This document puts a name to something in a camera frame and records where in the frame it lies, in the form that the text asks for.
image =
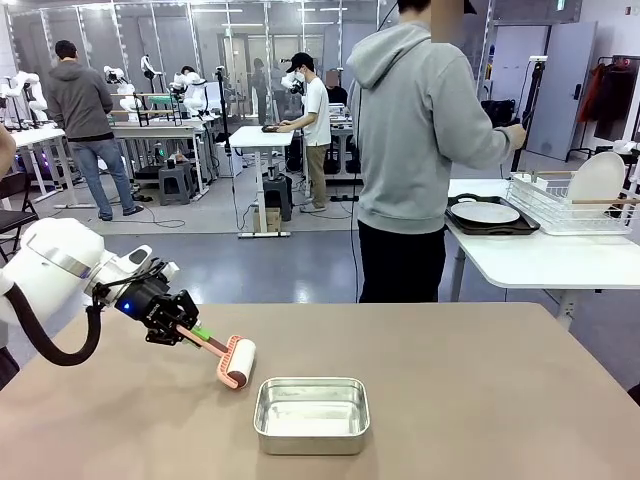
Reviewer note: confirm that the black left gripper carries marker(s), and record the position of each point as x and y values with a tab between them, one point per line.
145	302

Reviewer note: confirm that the dark brown serving tray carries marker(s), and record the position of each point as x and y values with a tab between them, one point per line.
460	227

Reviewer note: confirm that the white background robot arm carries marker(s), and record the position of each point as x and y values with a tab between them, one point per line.
192	95
120	75
27	80

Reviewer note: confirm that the person's right forearm grey sleeve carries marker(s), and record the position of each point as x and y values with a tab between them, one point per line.
480	147

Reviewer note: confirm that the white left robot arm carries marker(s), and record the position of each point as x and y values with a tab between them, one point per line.
55	250

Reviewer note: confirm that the person's right hand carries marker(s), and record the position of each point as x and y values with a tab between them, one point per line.
516	137

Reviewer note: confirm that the grey step stool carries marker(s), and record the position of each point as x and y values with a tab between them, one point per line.
175	187

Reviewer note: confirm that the cardboard box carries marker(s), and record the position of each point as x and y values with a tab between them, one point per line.
270	220

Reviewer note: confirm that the dark grey stool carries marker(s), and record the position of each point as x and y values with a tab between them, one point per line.
277	195

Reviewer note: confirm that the rectangular metal container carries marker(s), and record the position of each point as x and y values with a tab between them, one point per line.
310	445

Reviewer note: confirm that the white workbench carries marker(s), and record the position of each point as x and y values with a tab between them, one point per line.
165	132

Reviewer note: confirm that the black folding chair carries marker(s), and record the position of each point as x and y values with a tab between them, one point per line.
15	215

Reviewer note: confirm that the white standing desk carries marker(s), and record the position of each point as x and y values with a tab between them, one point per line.
255	136

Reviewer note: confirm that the person dark grey hoodie jeans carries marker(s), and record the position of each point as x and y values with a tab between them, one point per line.
80	110

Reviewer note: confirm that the white office desk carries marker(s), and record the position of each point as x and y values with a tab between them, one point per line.
35	136

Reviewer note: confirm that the tan rounded object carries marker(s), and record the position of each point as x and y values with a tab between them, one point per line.
6	150

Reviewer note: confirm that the person in dark clothes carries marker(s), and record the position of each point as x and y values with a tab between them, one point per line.
259	90

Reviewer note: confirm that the person white tee black cap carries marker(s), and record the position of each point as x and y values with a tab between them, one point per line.
317	110

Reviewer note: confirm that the person in black shirt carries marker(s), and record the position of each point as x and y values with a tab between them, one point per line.
337	95

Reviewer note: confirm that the person in light grey hoodie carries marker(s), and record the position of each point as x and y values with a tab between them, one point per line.
400	150

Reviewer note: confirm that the large white table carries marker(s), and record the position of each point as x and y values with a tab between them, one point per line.
550	260

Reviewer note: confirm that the black bags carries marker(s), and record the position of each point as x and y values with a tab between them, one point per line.
497	110

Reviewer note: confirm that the grey door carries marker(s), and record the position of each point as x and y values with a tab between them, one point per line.
560	100

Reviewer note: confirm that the black light stand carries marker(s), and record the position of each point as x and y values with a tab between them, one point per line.
538	59

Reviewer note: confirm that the orange hanging jacket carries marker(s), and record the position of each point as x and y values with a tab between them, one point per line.
590	95

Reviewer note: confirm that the black hanging jacket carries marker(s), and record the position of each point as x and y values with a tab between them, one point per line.
617	100

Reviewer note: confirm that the black camera tripod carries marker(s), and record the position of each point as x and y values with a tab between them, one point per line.
226	125

